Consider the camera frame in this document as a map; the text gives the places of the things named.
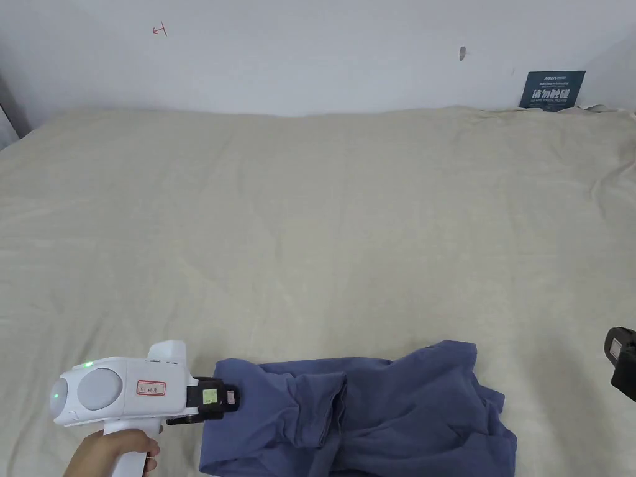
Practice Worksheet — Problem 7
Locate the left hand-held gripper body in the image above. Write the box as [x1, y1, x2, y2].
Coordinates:
[49, 340, 206, 477]

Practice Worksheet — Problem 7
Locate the dark blue shirt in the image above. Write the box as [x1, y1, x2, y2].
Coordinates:
[198, 340, 519, 477]

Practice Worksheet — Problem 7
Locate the person's left hand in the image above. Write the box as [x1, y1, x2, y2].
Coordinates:
[63, 429, 161, 477]

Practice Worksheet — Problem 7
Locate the bed with beige sheet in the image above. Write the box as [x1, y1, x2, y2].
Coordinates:
[0, 104, 636, 477]

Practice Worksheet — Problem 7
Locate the dark blue sign card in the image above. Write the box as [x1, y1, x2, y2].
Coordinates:
[519, 70, 587, 110]

